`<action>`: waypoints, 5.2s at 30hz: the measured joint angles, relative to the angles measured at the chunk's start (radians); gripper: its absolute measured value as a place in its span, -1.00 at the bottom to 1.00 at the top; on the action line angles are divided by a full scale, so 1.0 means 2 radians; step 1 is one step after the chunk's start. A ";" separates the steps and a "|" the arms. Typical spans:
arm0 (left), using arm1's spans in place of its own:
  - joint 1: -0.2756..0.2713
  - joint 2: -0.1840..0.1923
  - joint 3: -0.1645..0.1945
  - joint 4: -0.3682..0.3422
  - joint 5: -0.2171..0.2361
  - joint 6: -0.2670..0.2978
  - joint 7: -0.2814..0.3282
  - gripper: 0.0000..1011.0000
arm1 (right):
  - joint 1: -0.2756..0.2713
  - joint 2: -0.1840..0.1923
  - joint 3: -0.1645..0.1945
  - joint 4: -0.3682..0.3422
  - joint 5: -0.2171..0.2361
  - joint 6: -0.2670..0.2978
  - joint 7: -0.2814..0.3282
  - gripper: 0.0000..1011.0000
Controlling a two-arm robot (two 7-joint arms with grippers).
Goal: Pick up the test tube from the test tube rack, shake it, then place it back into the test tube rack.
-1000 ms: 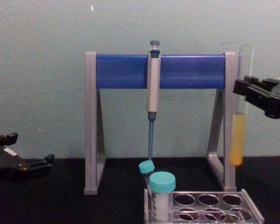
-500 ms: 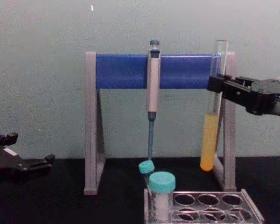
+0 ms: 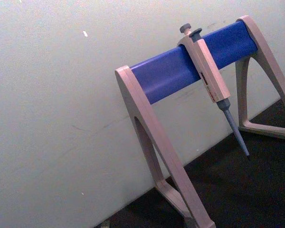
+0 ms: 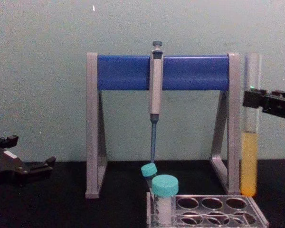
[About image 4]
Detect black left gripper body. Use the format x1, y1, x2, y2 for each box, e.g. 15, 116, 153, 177
0, 143, 30, 188

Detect glass test tube yellow liquid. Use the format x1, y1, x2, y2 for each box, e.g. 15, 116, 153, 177
239, 52, 262, 198

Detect black table cloth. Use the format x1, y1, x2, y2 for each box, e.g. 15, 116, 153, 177
0, 158, 285, 228

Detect grey pipette stand blue bar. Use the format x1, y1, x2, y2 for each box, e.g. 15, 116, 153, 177
85, 52, 242, 200

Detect grey pipette with blue tip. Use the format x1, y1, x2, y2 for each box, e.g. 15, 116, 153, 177
149, 40, 165, 167

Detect small tube with teal cap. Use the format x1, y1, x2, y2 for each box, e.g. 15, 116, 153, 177
140, 163, 158, 190

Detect clear plastic tube rack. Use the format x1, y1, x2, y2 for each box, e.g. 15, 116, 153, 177
145, 191, 269, 228

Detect large tube with teal cap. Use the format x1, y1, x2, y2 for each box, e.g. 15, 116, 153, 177
151, 174, 180, 226

